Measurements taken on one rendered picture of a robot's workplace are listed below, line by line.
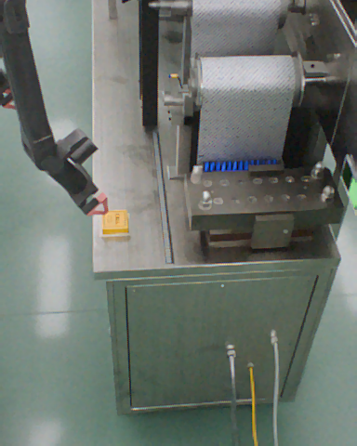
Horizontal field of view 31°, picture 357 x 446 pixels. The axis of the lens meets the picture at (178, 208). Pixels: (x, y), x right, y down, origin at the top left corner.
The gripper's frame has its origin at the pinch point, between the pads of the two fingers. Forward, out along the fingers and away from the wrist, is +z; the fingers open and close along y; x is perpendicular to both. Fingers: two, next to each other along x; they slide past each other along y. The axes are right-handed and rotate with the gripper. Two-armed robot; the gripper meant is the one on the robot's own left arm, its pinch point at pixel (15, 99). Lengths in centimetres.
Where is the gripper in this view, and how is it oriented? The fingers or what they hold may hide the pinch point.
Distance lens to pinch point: 198.3
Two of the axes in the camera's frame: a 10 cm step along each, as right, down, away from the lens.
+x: -7.4, 6.7, 0.0
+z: 3.8, 4.2, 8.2
